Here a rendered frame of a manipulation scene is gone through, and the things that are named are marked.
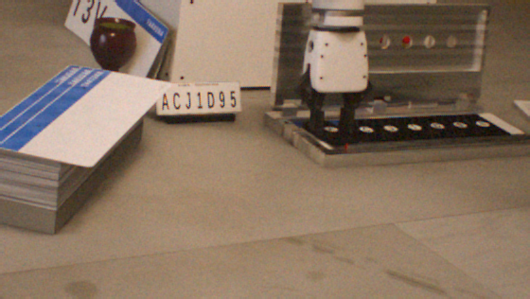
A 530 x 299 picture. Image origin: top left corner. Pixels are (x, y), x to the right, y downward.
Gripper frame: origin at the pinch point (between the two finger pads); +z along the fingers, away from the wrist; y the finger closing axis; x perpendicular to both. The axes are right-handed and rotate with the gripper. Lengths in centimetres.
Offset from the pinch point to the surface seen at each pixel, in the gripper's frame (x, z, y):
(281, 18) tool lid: 9.2, -16.2, -5.0
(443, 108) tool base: 11.9, 0.5, 31.8
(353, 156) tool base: -6.7, 4.6, 0.1
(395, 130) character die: -0.5, 1.8, 12.3
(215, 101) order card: 16.2, -1.6, -13.3
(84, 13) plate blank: 64, -13, -19
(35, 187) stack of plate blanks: -20, 3, -58
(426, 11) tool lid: 10.1, -17.3, 25.3
